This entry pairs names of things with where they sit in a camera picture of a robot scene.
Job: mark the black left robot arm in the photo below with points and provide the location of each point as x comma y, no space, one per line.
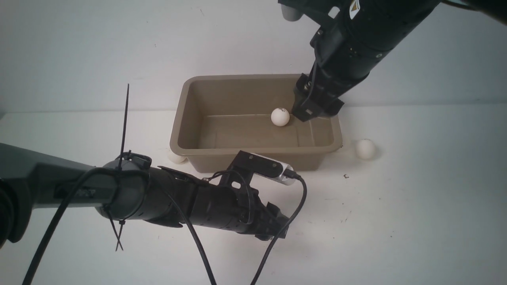
129,188

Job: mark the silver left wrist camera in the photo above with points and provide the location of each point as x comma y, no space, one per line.
245,165

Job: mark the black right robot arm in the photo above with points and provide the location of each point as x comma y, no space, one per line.
353,37

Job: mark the white ball left of bin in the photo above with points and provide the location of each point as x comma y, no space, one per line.
175,158

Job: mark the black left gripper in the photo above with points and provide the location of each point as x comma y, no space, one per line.
227,208

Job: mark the white ball with logo rear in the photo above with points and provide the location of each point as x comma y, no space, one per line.
280,117

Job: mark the black zip tie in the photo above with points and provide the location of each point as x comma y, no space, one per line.
119,168

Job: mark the tan plastic bin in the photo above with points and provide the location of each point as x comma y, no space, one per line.
218,116

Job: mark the white plain ball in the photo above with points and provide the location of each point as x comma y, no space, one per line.
365,149

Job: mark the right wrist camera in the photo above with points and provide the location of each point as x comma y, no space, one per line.
317,10

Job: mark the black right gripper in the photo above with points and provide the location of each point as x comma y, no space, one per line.
339,66

